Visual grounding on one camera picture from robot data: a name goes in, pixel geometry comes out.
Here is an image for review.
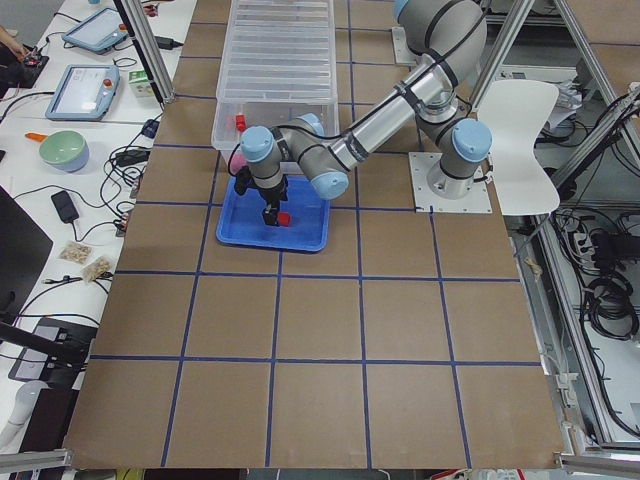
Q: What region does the bag of nuts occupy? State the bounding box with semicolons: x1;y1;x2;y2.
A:
58;241;93;265
81;256;113;283

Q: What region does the blue teach pendant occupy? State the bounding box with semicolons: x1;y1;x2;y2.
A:
45;65;120;121
62;7;128;54

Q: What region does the white lamp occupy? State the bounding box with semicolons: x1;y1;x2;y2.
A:
1;380;49;449

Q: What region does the blue plastic tray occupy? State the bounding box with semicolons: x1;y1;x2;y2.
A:
216;175;330;252

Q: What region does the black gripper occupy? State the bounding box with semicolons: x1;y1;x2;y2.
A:
258;182;288;227

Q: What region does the white chair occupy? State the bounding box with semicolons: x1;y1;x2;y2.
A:
477;79;560;216

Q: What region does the pink blocks pile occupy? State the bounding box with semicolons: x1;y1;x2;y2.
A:
227;152;247;175

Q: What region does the red block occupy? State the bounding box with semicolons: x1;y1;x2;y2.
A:
235;114;247;132
277;212;291;227

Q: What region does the clear box lid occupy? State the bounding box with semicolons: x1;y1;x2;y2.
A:
216;0;338;105

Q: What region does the black monitor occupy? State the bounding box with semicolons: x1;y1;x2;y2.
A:
0;188;53;323

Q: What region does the black power adapter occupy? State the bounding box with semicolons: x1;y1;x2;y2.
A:
51;190;79;224

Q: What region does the green bowl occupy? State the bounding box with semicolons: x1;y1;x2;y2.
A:
39;130;89;173

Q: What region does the aluminium frame post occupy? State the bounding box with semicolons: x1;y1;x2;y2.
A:
114;0;175;105

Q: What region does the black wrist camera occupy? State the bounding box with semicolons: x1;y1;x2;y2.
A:
234;166;255;196

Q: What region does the clear plastic storage box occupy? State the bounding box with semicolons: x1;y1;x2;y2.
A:
210;99;342;176

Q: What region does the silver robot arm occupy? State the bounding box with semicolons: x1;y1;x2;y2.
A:
234;1;492;226

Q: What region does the green white carton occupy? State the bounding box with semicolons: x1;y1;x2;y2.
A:
127;70;155;98

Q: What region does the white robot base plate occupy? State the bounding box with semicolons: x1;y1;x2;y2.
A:
408;152;492;214

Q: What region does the orange marker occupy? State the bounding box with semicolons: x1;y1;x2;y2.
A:
25;132;47;142

